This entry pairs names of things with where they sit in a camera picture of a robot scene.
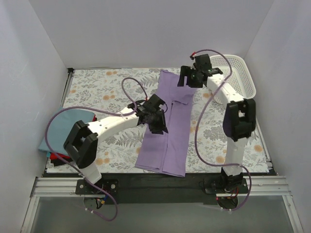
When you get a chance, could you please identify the purple t shirt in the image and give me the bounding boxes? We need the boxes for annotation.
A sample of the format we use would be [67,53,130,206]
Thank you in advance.
[135,70,196,177]

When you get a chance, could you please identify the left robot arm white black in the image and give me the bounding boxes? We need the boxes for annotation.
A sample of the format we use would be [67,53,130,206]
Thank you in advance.
[64,94,168,194]

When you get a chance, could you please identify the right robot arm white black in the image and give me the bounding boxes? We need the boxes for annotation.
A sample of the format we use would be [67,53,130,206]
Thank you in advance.
[177,50,256,193]

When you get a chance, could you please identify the white plastic perforated basket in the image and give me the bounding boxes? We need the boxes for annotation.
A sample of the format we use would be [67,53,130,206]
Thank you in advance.
[210,54,256,99]

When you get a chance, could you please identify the floral patterned table mat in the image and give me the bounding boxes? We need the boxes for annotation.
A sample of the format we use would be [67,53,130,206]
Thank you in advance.
[46,67,270,174]

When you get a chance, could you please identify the folded red t shirt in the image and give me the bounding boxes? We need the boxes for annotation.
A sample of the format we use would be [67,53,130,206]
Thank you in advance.
[49,152,70,160]

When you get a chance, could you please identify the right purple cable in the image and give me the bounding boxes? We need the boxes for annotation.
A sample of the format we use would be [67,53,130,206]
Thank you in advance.
[190,49,252,212]

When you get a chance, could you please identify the purple cable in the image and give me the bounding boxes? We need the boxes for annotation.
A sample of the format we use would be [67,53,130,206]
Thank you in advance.
[44,77,149,221]
[190,49,252,212]

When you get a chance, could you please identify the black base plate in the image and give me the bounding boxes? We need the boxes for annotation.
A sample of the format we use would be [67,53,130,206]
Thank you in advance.
[75,172,251,205]

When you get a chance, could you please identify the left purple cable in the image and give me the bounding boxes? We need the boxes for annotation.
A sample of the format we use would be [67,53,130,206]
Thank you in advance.
[44,77,149,221]

